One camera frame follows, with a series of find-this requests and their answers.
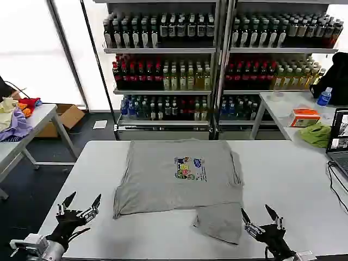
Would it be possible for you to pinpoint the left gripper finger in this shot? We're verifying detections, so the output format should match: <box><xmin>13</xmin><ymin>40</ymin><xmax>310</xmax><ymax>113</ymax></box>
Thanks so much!
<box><xmin>56</xmin><ymin>191</ymin><xmax>77</xmax><ymax>216</ymax></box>
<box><xmin>77</xmin><ymin>194</ymin><xmax>102</xmax><ymax>223</ymax></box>

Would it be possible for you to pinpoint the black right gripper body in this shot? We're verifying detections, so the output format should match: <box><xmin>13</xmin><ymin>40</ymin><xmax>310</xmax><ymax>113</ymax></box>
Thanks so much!
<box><xmin>254</xmin><ymin>223</ymin><xmax>297</xmax><ymax>259</ymax></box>

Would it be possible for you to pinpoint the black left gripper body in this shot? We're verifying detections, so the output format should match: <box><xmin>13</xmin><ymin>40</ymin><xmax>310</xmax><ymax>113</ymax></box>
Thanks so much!
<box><xmin>46</xmin><ymin>208</ymin><xmax>88</xmax><ymax>245</ymax></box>

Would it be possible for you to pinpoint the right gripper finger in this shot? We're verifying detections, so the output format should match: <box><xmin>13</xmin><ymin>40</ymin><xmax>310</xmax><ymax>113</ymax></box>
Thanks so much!
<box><xmin>265</xmin><ymin>204</ymin><xmax>287</xmax><ymax>232</ymax></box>
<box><xmin>241</xmin><ymin>208</ymin><xmax>265</xmax><ymax>239</ymax></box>

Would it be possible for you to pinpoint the grey printed shirt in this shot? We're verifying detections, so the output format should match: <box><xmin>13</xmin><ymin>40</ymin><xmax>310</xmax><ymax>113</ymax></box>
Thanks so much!
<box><xmin>113</xmin><ymin>139</ymin><xmax>245</xmax><ymax>245</ymax></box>

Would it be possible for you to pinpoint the brown cardboard box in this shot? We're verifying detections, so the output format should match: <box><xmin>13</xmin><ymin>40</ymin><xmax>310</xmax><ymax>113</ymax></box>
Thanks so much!
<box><xmin>35</xmin><ymin>103</ymin><xmax>85</xmax><ymax>138</ymax></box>

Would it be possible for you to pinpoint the white side table with clothes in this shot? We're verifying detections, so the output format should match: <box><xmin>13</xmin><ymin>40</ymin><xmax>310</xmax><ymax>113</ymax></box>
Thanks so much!
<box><xmin>0</xmin><ymin>103</ymin><xmax>78</xmax><ymax>201</ymax></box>

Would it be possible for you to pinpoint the purple cloth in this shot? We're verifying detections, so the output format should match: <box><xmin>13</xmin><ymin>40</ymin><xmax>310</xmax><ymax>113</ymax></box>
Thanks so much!
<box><xmin>0</xmin><ymin>106</ymin><xmax>34</xmax><ymax>142</ymax></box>

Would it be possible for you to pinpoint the green cloth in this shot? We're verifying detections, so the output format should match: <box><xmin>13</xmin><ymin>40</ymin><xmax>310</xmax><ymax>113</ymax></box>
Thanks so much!
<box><xmin>298</xmin><ymin>121</ymin><xmax>332</xmax><ymax>149</ymax></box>

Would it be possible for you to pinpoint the open laptop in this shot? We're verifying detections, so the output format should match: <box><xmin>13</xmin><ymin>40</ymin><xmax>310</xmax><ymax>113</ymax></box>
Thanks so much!
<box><xmin>325</xmin><ymin>108</ymin><xmax>348</xmax><ymax>179</ymax></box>

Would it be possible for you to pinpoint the orange cloth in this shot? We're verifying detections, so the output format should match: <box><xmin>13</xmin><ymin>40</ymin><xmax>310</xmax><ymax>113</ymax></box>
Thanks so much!
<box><xmin>17</xmin><ymin>102</ymin><xmax>31</xmax><ymax>115</ymax></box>

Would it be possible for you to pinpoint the orange tissue box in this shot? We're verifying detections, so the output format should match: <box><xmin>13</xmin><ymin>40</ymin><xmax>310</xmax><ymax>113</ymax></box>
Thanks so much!
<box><xmin>287</xmin><ymin>108</ymin><xmax>322</xmax><ymax>128</ymax></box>

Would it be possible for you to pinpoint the red cloth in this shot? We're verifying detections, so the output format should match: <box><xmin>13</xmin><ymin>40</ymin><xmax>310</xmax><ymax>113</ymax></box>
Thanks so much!
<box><xmin>18</xmin><ymin>97</ymin><xmax>41</xmax><ymax>118</ymax></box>

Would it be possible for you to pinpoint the cream cloth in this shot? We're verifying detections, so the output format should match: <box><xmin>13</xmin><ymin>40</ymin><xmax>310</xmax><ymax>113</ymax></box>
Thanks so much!
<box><xmin>0</xmin><ymin>96</ymin><xmax>19</xmax><ymax>133</ymax></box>

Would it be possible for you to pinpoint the white desk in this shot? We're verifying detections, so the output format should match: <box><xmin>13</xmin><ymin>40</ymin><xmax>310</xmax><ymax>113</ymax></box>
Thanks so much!
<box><xmin>250</xmin><ymin>91</ymin><xmax>348</xmax><ymax>149</ymax></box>

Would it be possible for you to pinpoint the blue water bottle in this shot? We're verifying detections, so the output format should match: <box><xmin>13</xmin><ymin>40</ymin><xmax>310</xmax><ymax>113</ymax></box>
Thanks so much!
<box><xmin>316</xmin><ymin>86</ymin><xmax>333</xmax><ymax>108</ymax></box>

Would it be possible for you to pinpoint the black slanted pole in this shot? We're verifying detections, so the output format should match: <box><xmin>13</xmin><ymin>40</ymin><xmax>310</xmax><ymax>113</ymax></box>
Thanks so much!
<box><xmin>79</xmin><ymin>0</ymin><xmax>118</xmax><ymax>141</ymax></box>

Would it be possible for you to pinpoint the black bag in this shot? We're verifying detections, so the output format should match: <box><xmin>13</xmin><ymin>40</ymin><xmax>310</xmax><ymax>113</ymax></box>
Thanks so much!
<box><xmin>309</xmin><ymin>51</ymin><xmax>348</xmax><ymax>106</ymax></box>

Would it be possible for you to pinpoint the bottle shelf beside desk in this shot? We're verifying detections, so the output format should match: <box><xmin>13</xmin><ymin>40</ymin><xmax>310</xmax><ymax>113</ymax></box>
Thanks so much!
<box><xmin>217</xmin><ymin>0</ymin><xmax>345</xmax><ymax>141</ymax></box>

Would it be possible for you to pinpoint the bottle shelf with tea bottles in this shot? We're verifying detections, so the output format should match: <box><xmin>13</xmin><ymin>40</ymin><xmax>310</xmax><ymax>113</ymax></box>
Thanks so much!
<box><xmin>94</xmin><ymin>0</ymin><xmax>222</xmax><ymax>141</ymax></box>

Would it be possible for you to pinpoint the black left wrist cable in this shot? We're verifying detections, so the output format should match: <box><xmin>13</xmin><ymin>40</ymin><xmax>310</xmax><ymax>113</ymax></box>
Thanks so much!
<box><xmin>66</xmin><ymin>227</ymin><xmax>91</xmax><ymax>243</ymax></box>

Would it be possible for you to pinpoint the black laptop cable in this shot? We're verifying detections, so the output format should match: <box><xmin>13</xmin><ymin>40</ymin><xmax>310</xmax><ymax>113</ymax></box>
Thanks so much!
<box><xmin>327</xmin><ymin>160</ymin><xmax>348</xmax><ymax>213</ymax></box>

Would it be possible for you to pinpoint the dark object with thin cable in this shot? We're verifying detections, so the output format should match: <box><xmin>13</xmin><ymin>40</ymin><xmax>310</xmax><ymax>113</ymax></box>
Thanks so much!
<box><xmin>0</xmin><ymin>75</ymin><xmax>28</xmax><ymax>99</ymax></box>

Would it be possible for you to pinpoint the grey slanted window post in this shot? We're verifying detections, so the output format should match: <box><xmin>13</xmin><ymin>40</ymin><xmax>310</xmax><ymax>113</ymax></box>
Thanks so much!
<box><xmin>46</xmin><ymin>0</ymin><xmax>90</xmax><ymax>110</ymax></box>

